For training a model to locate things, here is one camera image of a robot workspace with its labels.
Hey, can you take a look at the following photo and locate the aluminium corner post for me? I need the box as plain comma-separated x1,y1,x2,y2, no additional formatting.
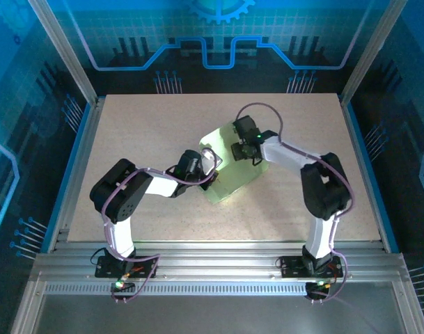
26,0,100,105
340,0,407,102

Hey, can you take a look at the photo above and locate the aluminium side rail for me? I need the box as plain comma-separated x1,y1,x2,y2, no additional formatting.
47,99,107,252
338,95,400,253

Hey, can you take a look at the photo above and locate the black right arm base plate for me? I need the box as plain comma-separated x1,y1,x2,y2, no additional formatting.
277,255,344,278

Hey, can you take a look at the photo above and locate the aluminium cross rail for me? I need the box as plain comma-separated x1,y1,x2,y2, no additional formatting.
30,241,411,283

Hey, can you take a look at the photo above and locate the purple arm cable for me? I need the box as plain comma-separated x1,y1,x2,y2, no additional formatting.
236,102,355,303
100,166,217,303

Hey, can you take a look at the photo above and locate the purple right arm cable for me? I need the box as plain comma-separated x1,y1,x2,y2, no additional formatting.
236,102,355,303

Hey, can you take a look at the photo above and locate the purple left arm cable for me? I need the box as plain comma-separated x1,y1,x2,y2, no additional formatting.
100,166,217,303

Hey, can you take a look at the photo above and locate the slotted grey cable duct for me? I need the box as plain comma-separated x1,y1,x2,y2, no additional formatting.
44,282,395,296

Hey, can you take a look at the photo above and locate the small circuit board with LED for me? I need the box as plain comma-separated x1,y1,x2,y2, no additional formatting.
111,280,136,293
306,280,333,293

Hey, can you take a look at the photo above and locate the light green paper box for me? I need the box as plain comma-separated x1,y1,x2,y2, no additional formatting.
198,122,270,206

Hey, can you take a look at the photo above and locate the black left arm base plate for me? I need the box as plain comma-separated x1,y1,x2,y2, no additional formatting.
95,255,159,279

